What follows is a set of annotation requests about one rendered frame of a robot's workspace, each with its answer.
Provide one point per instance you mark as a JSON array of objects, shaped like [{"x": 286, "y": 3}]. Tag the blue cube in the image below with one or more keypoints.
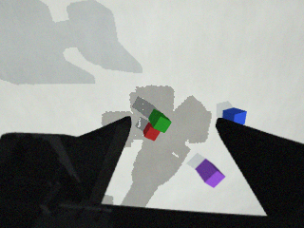
[{"x": 235, "y": 115}]

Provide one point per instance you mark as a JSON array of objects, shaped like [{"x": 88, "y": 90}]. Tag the red block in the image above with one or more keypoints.
[{"x": 150, "y": 132}]

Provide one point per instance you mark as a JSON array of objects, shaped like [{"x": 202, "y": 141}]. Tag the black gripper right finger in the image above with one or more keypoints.
[{"x": 272, "y": 166}]

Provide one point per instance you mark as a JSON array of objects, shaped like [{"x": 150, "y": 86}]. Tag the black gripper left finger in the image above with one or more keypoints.
[{"x": 90, "y": 159}]

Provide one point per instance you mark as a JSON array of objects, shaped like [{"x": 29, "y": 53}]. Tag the purple block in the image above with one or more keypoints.
[{"x": 210, "y": 174}]

